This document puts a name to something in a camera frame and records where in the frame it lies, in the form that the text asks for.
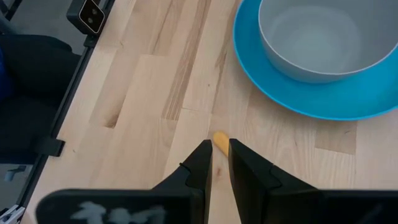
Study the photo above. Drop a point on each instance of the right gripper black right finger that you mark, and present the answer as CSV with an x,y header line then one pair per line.
x,y
273,202

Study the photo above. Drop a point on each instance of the blue plate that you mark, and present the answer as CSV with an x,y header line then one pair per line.
x,y
280,90

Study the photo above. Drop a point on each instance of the yellow plastic utensil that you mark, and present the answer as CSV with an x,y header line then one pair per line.
x,y
221,141

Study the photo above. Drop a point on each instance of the grey bowl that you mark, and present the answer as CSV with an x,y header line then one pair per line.
x,y
317,40

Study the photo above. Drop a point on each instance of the black frame bracket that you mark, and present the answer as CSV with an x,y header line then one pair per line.
x,y
51,147

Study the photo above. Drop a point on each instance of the black metal table frame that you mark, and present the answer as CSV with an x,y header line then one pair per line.
x,y
71,81

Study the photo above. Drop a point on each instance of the silver frame end piece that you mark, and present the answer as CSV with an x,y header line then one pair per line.
x,y
12,215

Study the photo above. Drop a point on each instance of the black table-level camera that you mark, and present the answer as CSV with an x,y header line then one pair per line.
x,y
90,15

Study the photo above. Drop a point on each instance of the person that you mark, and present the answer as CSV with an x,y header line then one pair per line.
x,y
31,77

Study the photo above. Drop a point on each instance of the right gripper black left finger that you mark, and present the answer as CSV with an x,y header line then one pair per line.
x,y
174,205

